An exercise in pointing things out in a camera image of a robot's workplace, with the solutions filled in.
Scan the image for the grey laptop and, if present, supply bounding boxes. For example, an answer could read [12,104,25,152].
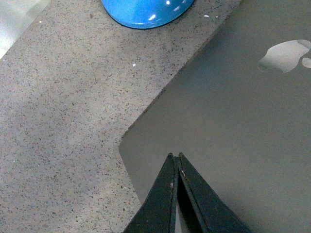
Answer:
[119,0,311,233]

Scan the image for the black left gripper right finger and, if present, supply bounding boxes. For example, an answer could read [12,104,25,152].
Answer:
[178,153,251,233]

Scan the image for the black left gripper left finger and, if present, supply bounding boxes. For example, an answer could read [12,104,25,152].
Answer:
[124,153,179,233]

